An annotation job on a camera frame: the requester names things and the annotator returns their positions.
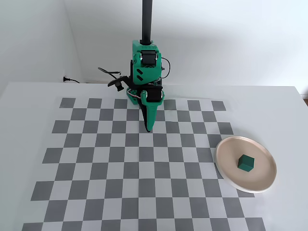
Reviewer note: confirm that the black wrist camera board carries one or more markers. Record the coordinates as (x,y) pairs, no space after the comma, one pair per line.
(119,81)

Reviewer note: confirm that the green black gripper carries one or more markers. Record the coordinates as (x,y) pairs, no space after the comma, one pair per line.
(154,96)

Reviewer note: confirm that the black vertical pole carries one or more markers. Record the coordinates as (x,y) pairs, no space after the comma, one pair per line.
(146,21)

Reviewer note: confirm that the dark green cube dice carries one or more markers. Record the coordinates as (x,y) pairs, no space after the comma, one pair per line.
(246,163)

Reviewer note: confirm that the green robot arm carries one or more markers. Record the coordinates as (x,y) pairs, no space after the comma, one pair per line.
(146,72)

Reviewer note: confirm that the beige round plate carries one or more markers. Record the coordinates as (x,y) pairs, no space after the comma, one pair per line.
(245,146)

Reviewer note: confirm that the grey white checkerboard mat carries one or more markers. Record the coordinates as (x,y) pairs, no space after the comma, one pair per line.
(125,173)

